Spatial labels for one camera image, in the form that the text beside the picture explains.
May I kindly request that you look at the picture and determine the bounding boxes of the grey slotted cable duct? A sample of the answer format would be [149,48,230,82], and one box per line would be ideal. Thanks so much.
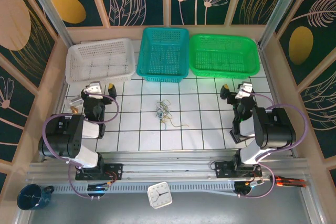
[52,182,276,194]

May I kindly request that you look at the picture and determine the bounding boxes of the dark blue mug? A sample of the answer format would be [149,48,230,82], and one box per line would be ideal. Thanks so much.
[17,184,55,211]

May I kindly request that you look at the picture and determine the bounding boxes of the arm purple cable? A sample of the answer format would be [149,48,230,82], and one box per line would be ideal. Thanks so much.
[237,89,308,199]
[41,92,119,199]

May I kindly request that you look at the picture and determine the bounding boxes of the white square clock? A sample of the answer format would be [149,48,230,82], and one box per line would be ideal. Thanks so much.
[146,181,173,210]

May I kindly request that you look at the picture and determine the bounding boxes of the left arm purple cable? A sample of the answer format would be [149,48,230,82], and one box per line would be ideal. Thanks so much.
[41,92,119,199]

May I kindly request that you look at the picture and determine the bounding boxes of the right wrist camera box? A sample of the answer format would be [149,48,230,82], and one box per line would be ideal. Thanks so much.
[235,82,254,99]

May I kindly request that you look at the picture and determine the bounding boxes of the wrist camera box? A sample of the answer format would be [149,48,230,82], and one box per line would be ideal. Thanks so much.
[86,81,102,95]
[235,82,254,99]

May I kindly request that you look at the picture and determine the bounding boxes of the white plastic basket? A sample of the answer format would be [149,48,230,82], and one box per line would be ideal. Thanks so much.
[65,37,137,85]

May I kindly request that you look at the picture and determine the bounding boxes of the green plastic basket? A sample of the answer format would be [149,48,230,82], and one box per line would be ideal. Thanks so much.
[188,34,261,79]

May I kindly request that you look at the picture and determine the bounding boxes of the thin cables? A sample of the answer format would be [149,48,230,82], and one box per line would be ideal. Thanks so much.
[160,100,190,130]

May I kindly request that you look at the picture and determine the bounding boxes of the teal plastic basket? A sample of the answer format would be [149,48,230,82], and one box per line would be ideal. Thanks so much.
[135,26,190,83]

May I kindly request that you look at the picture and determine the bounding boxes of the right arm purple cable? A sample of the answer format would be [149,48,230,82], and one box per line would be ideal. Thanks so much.
[237,89,308,199]

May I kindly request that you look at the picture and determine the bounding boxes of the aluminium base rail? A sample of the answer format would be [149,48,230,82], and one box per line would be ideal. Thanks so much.
[26,150,309,183]

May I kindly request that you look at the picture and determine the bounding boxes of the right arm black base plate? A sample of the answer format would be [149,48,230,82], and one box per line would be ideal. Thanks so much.
[215,161,263,180]

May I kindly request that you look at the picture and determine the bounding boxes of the aluminium frame post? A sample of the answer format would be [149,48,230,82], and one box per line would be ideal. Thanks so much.
[22,0,74,48]
[258,0,308,49]

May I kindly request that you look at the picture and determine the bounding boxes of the orange black pliers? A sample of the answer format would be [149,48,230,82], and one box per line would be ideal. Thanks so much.
[274,175,307,188]

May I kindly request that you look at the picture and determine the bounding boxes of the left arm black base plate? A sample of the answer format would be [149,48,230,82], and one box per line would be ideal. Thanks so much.
[75,163,123,182]

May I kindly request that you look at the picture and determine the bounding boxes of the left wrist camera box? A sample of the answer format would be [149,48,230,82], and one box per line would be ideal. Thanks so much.
[86,81,102,95]

